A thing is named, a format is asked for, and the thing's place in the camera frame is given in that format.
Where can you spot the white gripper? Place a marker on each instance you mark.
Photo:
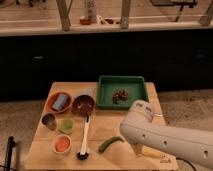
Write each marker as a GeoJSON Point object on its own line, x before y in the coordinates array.
{"type": "Point", "coordinates": [137, 148]}

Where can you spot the small green cup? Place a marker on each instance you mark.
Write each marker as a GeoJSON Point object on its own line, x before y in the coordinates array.
{"type": "Point", "coordinates": [66, 126]}

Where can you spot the black stand post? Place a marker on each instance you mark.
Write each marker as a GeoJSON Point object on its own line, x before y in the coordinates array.
{"type": "Point", "coordinates": [9, 150]}

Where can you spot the purple bowl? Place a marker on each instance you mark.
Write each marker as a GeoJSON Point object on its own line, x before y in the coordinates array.
{"type": "Point", "coordinates": [83, 105]}

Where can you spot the green plastic tray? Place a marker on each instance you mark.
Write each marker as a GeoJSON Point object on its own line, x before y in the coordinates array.
{"type": "Point", "coordinates": [133, 86]}

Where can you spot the green pepper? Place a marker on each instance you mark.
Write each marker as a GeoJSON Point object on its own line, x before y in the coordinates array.
{"type": "Point", "coordinates": [102, 147]}

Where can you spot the red bowl on shelf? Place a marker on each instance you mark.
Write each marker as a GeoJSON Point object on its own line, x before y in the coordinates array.
{"type": "Point", "coordinates": [84, 21]}

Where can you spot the brown pine cone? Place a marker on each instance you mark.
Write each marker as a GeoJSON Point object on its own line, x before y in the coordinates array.
{"type": "Point", "coordinates": [120, 95]}

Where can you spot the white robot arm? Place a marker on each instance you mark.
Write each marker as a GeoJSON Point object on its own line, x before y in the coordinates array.
{"type": "Point", "coordinates": [138, 128]}

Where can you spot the orange bowl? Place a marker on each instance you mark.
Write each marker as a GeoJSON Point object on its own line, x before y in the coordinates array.
{"type": "Point", "coordinates": [52, 99]}

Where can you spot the blue-grey cloth roll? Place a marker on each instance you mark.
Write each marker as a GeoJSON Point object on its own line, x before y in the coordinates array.
{"type": "Point", "coordinates": [60, 102]}

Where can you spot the yellow corn cob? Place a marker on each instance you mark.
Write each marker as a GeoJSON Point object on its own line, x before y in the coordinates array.
{"type": "Point", "coordinates": [152, 153]}

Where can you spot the metal cup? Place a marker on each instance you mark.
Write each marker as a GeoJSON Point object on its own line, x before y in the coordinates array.
{"type": "Point", "coordinates": [49, 121]}

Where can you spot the small orange cup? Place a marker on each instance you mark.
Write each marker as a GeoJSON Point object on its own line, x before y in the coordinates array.
{"type": "Point", "coordinates": [61, 144]}

